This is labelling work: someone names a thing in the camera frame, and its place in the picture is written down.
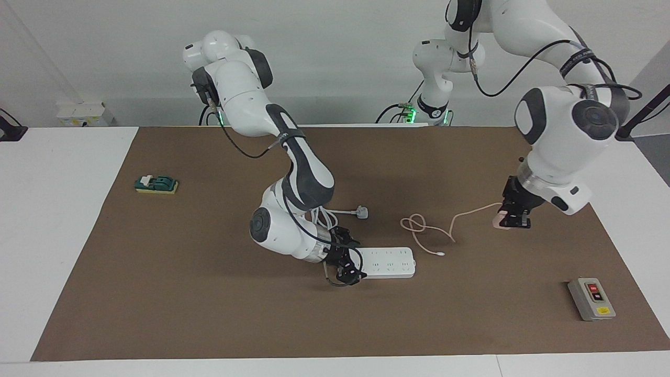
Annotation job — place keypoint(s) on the white power strip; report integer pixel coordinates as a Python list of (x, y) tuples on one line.
[(390, 263)]

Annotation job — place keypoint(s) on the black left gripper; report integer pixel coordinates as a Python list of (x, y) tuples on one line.
[(521, 193)]

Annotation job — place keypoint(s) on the green knife switch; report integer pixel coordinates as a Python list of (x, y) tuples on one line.
[(157, 184)]

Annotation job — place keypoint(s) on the grey on-off switch box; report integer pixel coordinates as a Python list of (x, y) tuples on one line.
[(592, 298)]

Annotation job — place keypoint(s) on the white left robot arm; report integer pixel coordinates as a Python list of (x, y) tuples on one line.
[(565, 131)]

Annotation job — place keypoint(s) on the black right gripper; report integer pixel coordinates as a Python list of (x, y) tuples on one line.
[(339, 256)]

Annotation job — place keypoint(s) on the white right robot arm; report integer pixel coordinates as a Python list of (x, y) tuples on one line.
[(246, 104)]

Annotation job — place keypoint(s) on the white wall outlet box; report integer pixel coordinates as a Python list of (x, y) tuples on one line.
[(81, 112)]

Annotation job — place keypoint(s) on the pink charger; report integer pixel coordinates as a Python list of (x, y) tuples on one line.
[(500, 221)]

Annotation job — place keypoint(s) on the black stand pole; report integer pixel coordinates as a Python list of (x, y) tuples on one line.
[(646, 107)]

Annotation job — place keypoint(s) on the brown table mat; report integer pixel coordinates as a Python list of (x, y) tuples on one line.
[(209, 314)]

